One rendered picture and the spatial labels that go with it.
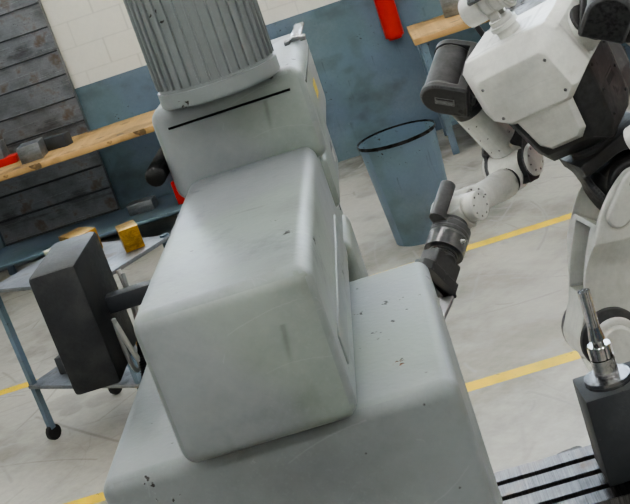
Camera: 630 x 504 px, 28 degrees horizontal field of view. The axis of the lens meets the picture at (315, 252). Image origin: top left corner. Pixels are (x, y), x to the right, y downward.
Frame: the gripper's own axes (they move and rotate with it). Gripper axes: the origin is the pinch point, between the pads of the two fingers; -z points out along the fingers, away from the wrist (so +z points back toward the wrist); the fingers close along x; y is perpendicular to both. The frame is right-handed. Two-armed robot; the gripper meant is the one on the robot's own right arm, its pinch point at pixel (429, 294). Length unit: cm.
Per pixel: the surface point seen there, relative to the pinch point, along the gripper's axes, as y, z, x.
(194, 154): 15, -26, 74
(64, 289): 4, -54, 78
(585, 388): 33.9, -17.5, -14.8
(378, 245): -323, 264, -250
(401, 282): 46, -40, 50
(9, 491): -349, 27, -115
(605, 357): 39.7, -13.6, -10.9
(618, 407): 40.5, -20.9, -17.3
